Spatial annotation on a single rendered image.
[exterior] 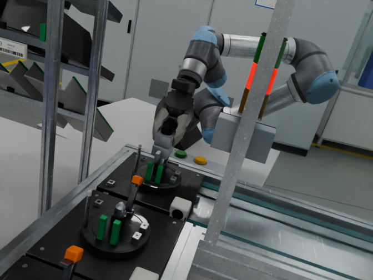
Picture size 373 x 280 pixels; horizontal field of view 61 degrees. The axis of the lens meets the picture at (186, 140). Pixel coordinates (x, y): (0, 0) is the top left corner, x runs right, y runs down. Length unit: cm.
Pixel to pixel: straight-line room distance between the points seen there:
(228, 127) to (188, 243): 28
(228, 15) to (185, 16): 48
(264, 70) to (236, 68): 323
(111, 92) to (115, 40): 63
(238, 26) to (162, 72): 101
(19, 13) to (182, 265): 62
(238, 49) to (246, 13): 265
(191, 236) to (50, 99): 43
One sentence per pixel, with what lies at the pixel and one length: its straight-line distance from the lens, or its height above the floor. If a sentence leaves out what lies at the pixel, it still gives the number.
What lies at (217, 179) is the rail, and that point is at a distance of 101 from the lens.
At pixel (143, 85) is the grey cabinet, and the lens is 396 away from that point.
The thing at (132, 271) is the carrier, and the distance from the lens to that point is 64.
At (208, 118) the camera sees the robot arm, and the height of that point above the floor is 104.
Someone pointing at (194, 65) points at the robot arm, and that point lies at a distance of 92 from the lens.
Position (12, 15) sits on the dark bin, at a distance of 80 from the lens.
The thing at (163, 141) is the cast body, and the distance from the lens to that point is 82.
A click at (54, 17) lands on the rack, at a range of 66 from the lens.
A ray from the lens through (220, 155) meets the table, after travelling 143.
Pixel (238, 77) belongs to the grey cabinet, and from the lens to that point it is 386.
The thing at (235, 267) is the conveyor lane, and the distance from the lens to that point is 79.
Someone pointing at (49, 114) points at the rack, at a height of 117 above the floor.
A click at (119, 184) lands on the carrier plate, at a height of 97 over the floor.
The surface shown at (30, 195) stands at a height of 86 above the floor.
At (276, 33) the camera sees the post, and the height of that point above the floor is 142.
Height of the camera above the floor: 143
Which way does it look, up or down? 23 degrees down
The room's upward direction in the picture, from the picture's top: 14 degrees clockwise
